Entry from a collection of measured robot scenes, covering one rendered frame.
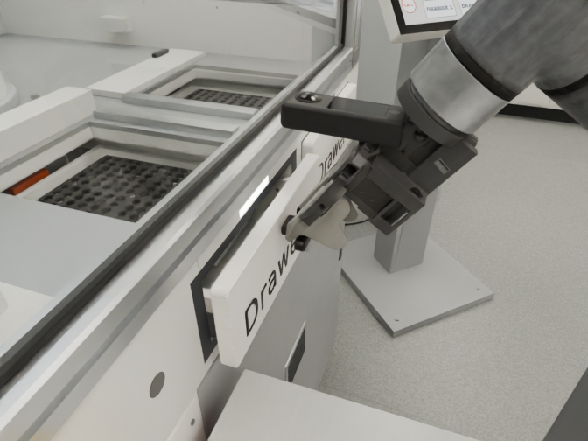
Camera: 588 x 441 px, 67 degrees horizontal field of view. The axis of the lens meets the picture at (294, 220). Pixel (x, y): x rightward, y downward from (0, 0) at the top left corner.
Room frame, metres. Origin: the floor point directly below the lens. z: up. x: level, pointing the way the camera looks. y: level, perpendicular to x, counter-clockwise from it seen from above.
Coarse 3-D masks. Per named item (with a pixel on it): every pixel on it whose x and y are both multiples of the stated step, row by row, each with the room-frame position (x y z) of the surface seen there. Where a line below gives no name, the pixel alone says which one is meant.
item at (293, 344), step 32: (320, 256) 0.72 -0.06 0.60; (288, 288) 0.53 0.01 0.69; (320, 288) 0.73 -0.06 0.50; (288, 320) 0.53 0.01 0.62; (320, 320) 0.75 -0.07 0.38; (256, 352) 0.41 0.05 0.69; (288, 352) 0.53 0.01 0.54; (320, 352) 0.76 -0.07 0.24; (224, 384) 0.32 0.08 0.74; (192, 416) 0.26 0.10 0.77
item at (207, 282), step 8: (280, 184) 0.54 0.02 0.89; (272, 192) 0.54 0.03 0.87; (264, 200) 0.55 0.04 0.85; (272, 200) 0.54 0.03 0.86; (256, 208) 0.55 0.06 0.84; (264, 208) 0.55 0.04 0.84; (256, 216) 0.53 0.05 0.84; (248, 224) 0.51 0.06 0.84; (248, 232) 0.49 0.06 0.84; (240, 240) 0.48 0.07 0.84; (232, 248) 0.46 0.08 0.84; (224, 256) 0.44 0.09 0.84; (232, 256) 0.44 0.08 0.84; (224, 264) 0.42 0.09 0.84; (208, 272) 0.41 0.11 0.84; (216, 272) 0.41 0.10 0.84; (208, 280) 0.40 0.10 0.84; (208, 288) 0.38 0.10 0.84; (208, 296) 0.31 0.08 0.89; (208, 304) 0.31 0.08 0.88; (208, 312) 0.31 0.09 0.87; (208, 320) 0.31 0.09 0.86; (216, 336) 0.30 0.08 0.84
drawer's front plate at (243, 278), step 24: (312, 168) 0.52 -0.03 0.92; (288, 192) 0.45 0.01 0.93; (264, 216) 0.40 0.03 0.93; (264, 240) 0.36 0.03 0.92; (240, 264) 0.32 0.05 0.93; (264, 264) 0.36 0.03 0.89; (288, 264) 0.43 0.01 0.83; (216, 288) 0.29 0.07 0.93; (240, 288) 0.30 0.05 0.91; (216, 312) 0.28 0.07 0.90; (240, 312) 0.30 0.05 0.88; (264, 312) 0.35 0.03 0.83; (240, 336) 0.29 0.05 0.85; (240, 360) 0.29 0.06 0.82
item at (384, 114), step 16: (304, 96) 0.40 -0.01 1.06; (320, 96) 0.41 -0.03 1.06; (336, 96) 0.42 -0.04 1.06; (288, 112) 0.39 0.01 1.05; (304, 112) 0.38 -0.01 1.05; (320, 112) 0.38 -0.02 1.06; (336, 112) 0.38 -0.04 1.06; (352, 112) 0.38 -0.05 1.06; (368, 112) 0.38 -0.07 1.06; (384, 112) 0.38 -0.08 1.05; (400, 112) 0.38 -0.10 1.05; (288, 128) 0.39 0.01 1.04; (304, 128) 0.38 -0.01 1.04; (320, 128) 0.38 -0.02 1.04; (336, 128) 0.37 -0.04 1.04; (352, 128) 0.37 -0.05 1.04; (368, 128) 0.37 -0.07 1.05; (384, 128) 0.36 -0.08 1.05; (400, 128) 0.36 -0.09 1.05; (384, 144) 0.36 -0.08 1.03; (400, 144) 0.36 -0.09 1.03
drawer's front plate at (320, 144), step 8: (344, 88) 0.82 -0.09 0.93; (352, 88) 0.82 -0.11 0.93; (344, 96) 0.78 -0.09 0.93; (352, 96) 0.82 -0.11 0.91; (312, 136) 0.61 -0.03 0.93; (320, 136) 0.62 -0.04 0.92; (328, 136) 0.66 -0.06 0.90; (336, 136) 0.72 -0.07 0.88; (304, 144) 0.59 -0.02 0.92; (312, 144) 0.59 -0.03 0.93; (320, 144) 0.62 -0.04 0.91; (328, 144) 0.67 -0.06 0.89; (344, 144) 0.78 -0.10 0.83; (304, 152) 0.59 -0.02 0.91; (312, 152) 0.58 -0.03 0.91; (320, 152) 0.62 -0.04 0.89; (328, 152) 0.67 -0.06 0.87; (320, 160) 0.62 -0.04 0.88; (328, 160) 0.67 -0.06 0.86; (336, 160) 0.73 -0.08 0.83; (320, 168) 0.63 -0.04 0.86; (320, 176) 0.63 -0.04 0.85
